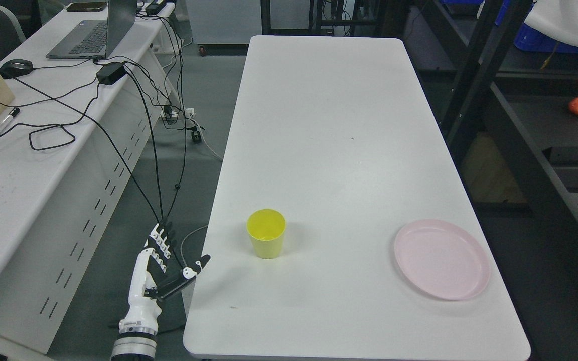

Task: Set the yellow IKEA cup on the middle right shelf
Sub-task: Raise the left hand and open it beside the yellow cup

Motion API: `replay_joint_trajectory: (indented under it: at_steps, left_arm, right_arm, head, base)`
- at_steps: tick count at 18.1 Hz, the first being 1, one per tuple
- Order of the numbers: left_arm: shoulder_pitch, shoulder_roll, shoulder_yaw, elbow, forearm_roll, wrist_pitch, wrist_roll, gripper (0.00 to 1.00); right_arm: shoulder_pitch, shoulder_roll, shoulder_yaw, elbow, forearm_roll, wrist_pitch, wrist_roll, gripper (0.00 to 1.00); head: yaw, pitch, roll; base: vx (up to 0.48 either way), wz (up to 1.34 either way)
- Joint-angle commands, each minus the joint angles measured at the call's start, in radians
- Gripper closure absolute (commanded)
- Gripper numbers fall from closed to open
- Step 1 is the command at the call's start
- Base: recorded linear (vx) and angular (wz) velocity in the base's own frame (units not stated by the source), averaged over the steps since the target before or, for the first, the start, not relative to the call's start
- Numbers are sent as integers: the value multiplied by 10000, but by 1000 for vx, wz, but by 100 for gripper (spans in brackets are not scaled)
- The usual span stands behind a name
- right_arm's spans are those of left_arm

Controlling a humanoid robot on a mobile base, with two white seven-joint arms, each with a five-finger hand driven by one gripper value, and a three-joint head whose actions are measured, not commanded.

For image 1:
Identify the black computer mouse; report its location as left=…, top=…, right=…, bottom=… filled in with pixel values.
left=0, top=59, right=34, bottom=79

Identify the black cable on desk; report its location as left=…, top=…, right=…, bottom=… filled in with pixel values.
left=0, top=60, right=100, bottom=152

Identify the black smartphone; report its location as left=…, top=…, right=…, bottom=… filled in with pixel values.
left=66, top=2, right=108, bottom=12

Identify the pink plastic plate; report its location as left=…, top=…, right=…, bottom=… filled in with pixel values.
left=393, top=219, right=491, bottom=301

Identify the grey laptop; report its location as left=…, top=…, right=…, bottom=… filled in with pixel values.
left=46, top=1, right=137, bottom=59

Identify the black metal shelf rack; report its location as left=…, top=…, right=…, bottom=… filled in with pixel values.
left=413, top=1, right=578, bottom=296

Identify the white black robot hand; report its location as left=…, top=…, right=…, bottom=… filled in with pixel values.
left=118, top=220, right=211, bottom=334

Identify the yellow plastic cup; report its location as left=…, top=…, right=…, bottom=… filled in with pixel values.
left=247, top=209, right=287, bottom=260

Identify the white side desk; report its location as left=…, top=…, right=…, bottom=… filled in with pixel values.
left=0, top=4, right=176, bottom=360

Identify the white power strip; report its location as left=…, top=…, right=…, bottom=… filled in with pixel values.
left=159, top=105, right=196, bottom=123

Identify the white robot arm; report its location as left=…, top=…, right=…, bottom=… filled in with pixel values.
left=110, top=332, right=158, bottom=360

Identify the white work table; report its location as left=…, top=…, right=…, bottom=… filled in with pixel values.
left=183, top=35, right=531, bottom=360

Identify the white cloth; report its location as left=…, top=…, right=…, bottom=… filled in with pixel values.
left=524, top=1, right=578, bottom=47

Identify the black marker pen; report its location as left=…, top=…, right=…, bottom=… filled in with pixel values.
left=0, top=107, right=20, bottom=135

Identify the black power adapter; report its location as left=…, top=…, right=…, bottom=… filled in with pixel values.
left=96, top=62, right=127, bottom=85

